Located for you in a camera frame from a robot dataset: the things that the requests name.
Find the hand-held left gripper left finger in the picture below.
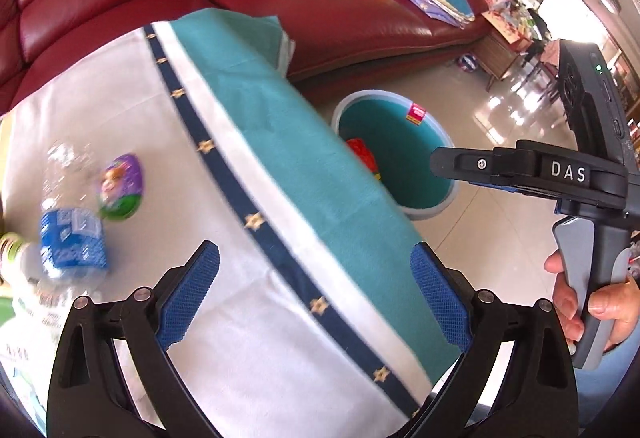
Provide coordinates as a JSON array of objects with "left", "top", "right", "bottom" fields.
[{"left": 47, "top": 240, "right": 221, "bottom": 438}]

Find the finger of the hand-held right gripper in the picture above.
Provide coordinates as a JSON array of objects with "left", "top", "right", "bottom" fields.
[{"left": 429, "top": 145, "right": 519, "bottom": 195}]

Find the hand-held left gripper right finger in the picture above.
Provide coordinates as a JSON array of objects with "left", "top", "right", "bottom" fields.
[{"left": 409, "top": 242, "right": 581, "bottom": 438}]

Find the teal round trash bin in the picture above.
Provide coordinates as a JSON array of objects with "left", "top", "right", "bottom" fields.
[{"left": 331, "top": 89, "right": 460, "bottom": 220}]

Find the clear bottle with blue label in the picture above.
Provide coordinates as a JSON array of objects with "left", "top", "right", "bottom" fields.
[{"left": 30, "top": 138, "right": 111, "bottom": 299}]

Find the white jar with green label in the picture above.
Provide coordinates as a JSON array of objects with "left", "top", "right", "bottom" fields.
[{"left": 0, "top": 230, "right": 32, "bottom": 290}]

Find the person's right hand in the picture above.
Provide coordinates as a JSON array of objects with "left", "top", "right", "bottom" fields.
[{"left": 544, "top": 250, "right": 640, "bottom": 355}]

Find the red crumpled packet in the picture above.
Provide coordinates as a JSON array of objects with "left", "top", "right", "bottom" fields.
[{"left": 346, "top": 138, "right": 382, "bottom": 180}]

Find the wooden cabinet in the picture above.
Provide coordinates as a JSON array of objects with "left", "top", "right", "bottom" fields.
[{"left": 475, "top": 10, "right": 532, "bottom": 91}]

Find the purple and green plastic egg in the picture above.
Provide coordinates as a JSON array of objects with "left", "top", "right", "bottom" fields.
[{"left": 96, "top": 153, "right": 147, "bottom": 221}]

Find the teal and white printed blanket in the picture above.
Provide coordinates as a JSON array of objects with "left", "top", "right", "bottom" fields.
[{"left": 0, "top": 8, "right": 436, "bottom": 438}]

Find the white printed plastic bag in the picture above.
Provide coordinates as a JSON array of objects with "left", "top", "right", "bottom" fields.
[{"left": 0, "top": 285, "right": 68, "bottom": 424}]

